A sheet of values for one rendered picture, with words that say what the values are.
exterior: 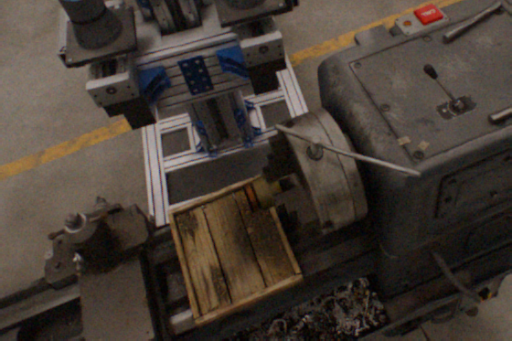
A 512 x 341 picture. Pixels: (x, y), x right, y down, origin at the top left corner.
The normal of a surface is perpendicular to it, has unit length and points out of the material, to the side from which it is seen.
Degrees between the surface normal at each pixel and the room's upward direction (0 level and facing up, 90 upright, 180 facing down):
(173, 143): 0
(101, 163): 0
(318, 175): 35
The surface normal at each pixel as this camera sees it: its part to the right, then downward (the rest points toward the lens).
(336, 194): 0.26, 0.26
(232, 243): -0.11, -0.61
